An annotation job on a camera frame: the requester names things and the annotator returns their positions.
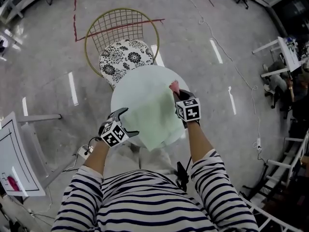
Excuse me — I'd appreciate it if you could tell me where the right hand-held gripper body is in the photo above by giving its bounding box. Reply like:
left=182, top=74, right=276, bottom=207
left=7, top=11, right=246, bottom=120
left=175, top=91, right=202, bottom=130

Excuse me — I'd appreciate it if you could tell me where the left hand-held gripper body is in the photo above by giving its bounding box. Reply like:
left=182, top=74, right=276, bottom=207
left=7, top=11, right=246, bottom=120
left=98, top=112, right=130, bottom=148

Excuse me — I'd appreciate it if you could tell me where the pink small object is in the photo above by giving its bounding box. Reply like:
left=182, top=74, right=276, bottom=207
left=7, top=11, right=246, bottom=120
left=169, top=80, right=181, bottom=94

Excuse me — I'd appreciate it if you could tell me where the person's left forearm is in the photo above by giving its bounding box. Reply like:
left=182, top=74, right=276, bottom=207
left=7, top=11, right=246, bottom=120
left=83, top=139, right=111, bottom=179

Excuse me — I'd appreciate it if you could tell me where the person's right forearm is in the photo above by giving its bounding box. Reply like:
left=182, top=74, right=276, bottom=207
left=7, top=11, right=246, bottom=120
left=186, top=123, right=217, bottom=164

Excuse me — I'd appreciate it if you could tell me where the floral seat cushion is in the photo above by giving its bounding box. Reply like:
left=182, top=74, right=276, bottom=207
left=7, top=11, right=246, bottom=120
left=98, top=39, right=155, bottom=87

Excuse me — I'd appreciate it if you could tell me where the striped long-sleeve shirt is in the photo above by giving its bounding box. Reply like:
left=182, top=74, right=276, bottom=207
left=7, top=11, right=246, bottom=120
left=50, top=148, right=259, bottom=232

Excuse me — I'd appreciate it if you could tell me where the white power strip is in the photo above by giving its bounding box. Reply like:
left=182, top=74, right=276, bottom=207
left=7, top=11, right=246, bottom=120
left=252, top=137, right=263, bottom=152

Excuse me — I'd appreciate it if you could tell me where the red floor tape line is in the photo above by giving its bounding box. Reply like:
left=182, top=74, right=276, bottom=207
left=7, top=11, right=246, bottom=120
left=72, top=0, right=166, bottom=43

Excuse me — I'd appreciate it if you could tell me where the white side table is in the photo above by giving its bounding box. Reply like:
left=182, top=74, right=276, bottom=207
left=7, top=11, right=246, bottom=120
left=0, top=111, right=61, bottom=198

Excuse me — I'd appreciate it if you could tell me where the white work desk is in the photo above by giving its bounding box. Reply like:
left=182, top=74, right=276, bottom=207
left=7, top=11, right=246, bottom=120
left=252, top=36, right=303, bottom=78

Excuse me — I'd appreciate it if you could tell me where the magenta object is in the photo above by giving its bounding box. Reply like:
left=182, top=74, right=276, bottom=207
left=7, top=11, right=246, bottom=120
left=7, top=176, right=20, bottom=192

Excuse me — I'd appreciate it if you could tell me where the white metal storage rack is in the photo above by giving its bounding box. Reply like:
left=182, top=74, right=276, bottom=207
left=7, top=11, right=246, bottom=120
left=0, top=0, right=46, bottom=22

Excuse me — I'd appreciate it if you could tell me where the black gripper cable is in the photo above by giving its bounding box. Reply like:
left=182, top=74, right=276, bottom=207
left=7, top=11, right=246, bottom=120
left=176, top=155, right=193, bottom=192

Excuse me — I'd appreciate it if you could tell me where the white floor cable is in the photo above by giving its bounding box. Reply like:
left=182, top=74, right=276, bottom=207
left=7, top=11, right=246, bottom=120
left=185, top=0, right=264, bottom=160

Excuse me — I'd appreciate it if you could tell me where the gold wire chair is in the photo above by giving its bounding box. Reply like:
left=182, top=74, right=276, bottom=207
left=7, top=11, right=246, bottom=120
left=84, top=7, right=160, bottom=89

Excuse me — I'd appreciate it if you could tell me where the white frame shelf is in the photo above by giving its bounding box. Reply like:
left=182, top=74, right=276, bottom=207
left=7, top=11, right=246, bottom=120
left=241, top=129, right=309, bottom=232

